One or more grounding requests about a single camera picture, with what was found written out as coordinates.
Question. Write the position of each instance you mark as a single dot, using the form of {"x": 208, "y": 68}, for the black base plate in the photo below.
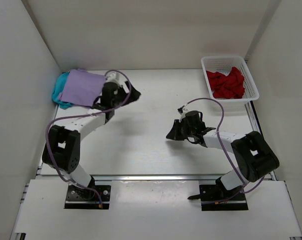
{"x": 215, "y": 200}
{"x": 82, "y": 199}

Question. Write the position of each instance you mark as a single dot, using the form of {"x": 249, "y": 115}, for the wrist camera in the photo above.
{"x": 113, "y": 77}
{"x": 182, "y": 111}

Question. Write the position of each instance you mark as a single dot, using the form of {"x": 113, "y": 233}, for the red garment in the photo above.
{"x": 227, "y": 87}

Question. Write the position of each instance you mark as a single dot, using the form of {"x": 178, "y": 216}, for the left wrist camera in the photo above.
{"x": 113, "y": 77}

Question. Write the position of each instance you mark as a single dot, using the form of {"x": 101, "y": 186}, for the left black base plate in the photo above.
{"x": 82, "y": 199}

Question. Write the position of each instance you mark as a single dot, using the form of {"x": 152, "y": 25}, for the lavender t-shirt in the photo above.
{"x": 82, "y": 87}

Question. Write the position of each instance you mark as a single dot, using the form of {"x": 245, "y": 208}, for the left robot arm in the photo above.
{"x": 63, "y": 143}

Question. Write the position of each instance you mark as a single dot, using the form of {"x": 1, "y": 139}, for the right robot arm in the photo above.
{"x": 255, "y": 159}

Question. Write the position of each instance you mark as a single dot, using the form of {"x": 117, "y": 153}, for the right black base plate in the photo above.
{"x": 215, "y": 200}

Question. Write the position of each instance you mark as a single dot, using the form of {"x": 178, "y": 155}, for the white plastic basket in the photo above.
{"x": 224, "y": 64}

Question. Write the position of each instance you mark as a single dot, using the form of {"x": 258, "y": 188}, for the teal t-shirt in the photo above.
{"x": 58, "y": 89}

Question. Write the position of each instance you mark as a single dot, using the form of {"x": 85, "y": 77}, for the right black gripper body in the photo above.
{"x": 183, "y": 131}

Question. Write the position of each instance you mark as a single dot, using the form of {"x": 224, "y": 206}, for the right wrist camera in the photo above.
{"x": 182, "y": 111}

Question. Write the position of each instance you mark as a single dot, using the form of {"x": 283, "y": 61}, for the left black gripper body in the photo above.
{"x": 120, "y": 94}

